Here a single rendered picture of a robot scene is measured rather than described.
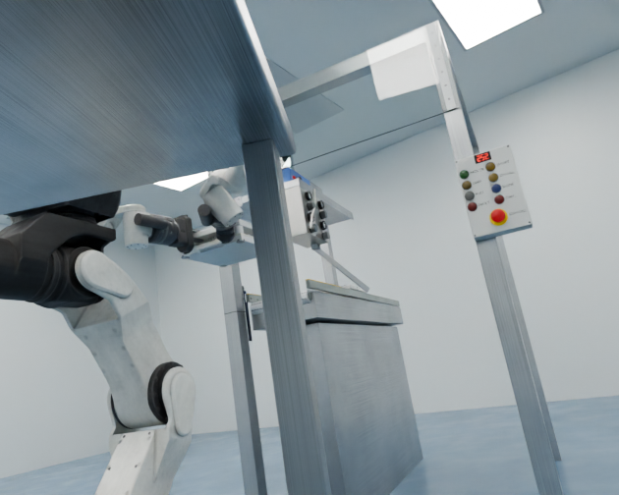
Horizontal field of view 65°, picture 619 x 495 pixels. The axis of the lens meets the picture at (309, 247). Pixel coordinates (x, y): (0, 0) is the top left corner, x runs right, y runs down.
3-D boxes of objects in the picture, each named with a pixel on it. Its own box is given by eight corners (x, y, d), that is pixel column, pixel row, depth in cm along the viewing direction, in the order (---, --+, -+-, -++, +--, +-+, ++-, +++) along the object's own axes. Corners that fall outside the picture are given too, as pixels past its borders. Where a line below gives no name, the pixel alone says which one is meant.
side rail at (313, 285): (309, 287, 184) (309, 279, 184) (306, 288, 184) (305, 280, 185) (399, 305, 302) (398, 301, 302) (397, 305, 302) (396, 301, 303)
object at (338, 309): (317, 316, 183) (312, 291, 185) (253, 330, 194) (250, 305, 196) (403, 323, 299) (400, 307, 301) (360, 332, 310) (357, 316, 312)
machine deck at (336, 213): (300, 187, 191) (298, 177, 192) (220, 212, 205) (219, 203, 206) (354, 220, 246) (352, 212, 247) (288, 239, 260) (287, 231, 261)
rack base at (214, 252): (222, 267, 182) (221, 260, 183) (279, 251, 173) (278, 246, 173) (179, 257, 160) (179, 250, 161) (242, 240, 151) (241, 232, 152)
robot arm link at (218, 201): (224, 192, 142) (222, 176, 131) (247, 219, 141) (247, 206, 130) (193, 214, 140) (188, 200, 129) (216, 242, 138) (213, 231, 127)
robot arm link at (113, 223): (151, 237, 142) (108, 245, 143) (148, 208, 144) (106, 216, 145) (141, 232, 136) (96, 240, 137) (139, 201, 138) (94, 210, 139)
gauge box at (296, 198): (308, 233, 186) (300, 185, 191) (283, 239, 190) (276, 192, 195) (329, 242, 205) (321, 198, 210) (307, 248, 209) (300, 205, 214)
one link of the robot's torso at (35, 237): (-8, 289, 82) (-7, 192, 87) (-54, 303, 87) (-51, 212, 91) (119, 301, 107) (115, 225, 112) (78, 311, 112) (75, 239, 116)
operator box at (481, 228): (533, 224, 141) (509, 142, 148) (473, 238, 148) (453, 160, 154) (533, 228, 147) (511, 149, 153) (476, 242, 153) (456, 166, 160)
